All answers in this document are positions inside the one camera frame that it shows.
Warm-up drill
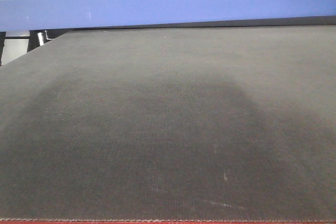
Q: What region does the dark fabric table mat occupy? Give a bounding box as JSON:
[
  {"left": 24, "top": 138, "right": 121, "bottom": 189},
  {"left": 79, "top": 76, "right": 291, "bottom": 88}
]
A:
[{"left": 1, "top": 26, "right": 335, "bottom": 222}]

